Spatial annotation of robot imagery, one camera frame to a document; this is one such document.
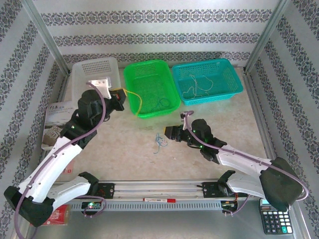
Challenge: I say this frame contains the pile of rubber bands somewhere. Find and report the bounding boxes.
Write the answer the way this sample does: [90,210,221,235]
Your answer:
[153,133,172,155]

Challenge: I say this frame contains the yellow green cable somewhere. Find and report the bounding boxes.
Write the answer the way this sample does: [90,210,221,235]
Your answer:
[124,90,143,117]

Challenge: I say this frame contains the blue cable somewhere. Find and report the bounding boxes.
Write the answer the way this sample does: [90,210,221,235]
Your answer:
[152,97,171,112]

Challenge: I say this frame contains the green plastic basket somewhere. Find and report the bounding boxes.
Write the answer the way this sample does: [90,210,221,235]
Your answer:
[123,59,181,120]

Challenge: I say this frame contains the white plastic basket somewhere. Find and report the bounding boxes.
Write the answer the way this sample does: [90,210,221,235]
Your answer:
[71,57,121,104]

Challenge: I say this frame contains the teal plastic basket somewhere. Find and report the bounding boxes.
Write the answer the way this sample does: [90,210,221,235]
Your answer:
[171,58,244,107]

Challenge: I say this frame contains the book with photo cover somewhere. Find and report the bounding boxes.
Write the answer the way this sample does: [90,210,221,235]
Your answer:
[41,101,80,151]

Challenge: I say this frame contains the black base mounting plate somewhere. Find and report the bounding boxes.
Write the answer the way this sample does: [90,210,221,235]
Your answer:
[202,181,249,199]
[96,183,116,200]

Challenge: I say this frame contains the red white marker pen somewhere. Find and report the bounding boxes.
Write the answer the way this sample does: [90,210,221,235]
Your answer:
[143,197,176,203]

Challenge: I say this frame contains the circuit board with green light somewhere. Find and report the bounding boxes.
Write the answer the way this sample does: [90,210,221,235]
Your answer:
[82,201,103,210]

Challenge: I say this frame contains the red packet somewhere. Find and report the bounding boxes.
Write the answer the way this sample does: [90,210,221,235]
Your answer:
[41,204,72,227]

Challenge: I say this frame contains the black calculator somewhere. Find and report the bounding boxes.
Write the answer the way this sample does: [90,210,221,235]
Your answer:
[259,198,294,235]

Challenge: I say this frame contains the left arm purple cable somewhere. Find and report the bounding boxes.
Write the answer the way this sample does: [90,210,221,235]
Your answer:
[13,81,107,239]

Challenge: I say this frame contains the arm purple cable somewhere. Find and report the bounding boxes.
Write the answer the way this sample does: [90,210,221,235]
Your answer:
[13,81,107,239]
[184,111,310,217]

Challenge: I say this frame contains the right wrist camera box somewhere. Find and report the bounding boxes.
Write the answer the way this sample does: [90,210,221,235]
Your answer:
[179,112,191,130]

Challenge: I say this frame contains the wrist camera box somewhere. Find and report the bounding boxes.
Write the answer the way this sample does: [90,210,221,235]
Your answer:
[179,112,191,130]
[86,76,112,100]

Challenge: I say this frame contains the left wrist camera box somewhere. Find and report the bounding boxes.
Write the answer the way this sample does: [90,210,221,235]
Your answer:
[86,76,112,100]

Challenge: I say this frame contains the aluminium side rail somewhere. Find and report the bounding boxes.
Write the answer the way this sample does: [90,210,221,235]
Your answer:
[58,72,73,103]
[243,67,285,179]

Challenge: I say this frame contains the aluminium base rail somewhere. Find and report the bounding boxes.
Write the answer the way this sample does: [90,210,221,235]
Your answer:
[53,178,295,200]

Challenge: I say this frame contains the grey slotted cable duct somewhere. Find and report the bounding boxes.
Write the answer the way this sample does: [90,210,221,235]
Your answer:
[68,201,222,212]

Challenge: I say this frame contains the circuit board with wires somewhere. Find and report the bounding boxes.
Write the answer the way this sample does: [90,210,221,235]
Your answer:
[221,200,239,210]

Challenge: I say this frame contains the aluminium frame post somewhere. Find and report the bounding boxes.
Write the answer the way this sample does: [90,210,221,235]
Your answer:
[19,0,72,74]
[243,0,292,74]

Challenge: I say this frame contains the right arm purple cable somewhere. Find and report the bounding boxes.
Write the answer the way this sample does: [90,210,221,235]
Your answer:
[184,111,310,217]

